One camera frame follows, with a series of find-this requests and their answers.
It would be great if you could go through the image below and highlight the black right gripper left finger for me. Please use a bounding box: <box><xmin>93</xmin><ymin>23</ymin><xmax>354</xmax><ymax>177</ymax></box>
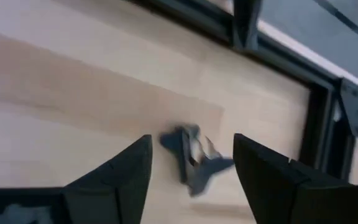
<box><xmin>62</xmin><ymin>134</ymin><xmax>154</xmax><ymax>224</ymax></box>

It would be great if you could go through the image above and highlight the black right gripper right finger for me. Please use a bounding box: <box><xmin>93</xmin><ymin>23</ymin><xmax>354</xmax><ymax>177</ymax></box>
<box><xmin>233</xmin><ymin>133</ymin><xmax>354</xmax><ymax>224</ymax></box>

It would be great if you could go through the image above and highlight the black staple remover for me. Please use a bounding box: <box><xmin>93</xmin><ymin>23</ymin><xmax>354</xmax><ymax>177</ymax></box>
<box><xmin>159</xmin><ymin>124</ymin><xmax>236</xmax><ymax>198</ymax></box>

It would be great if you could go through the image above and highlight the black metal table frame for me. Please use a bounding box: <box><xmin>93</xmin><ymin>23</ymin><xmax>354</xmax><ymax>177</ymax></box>
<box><xmin>126</xmin><ymin>0</ymin><xmax>358</xmax><ymax>187</ymax></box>

